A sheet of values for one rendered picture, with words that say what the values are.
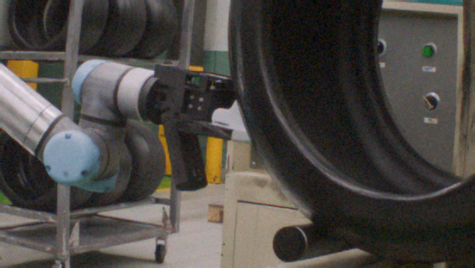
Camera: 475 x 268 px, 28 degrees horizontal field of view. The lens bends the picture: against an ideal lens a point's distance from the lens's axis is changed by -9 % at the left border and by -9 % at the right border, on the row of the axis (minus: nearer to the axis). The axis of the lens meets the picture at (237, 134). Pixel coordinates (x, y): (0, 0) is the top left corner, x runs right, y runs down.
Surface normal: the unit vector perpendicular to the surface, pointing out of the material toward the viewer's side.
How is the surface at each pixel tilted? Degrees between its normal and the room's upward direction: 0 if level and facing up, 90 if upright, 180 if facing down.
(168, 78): 90
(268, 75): 68
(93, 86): 86
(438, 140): 90
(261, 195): 90
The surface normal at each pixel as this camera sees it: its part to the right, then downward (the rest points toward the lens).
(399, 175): -0.51, -0.15
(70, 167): -0.11, 0.05
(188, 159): 0.77, -0.29
